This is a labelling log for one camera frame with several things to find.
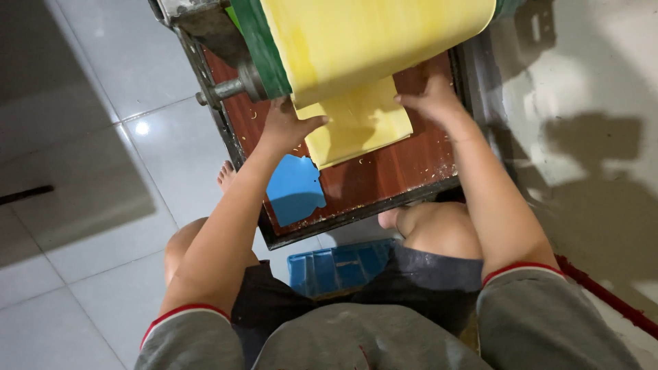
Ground person's left hand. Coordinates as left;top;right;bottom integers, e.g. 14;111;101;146
256;96;330;156

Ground person's right hand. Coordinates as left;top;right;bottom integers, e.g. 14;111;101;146
393;59;472;131

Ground yellow dough sheet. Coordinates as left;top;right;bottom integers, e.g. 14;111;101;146
295;76;414;171

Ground grey metal roller shaft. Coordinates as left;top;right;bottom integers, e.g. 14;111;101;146
195;62;269;109

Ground green roller end disc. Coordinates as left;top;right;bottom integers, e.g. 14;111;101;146
225;0;294;101

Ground yellow dough roll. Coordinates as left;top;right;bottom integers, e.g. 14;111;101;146
259;0;497;110

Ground red-brown wooden tray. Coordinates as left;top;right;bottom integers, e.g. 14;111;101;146
174;26;470;251

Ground person's right leg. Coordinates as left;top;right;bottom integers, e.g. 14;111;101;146
377;201;484;261

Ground person's leg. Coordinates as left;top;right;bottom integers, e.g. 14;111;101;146
163;160;261;287
377;201;484;261

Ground blue plastic crate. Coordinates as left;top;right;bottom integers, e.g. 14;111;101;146
286;238;400;299

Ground person's left leg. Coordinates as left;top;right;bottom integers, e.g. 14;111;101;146
163;160;261;287

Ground dark shorts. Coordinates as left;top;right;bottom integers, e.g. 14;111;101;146
230;242;485;370

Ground grey shirt with red trim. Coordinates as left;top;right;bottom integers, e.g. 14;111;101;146
134;261;643;370

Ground red pole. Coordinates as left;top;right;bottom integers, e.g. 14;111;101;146
554;254;658;341

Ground black bar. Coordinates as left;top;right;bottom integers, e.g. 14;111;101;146
0;184;55;207

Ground grey metal machine frame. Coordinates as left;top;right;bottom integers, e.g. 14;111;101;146
148;0;248;70

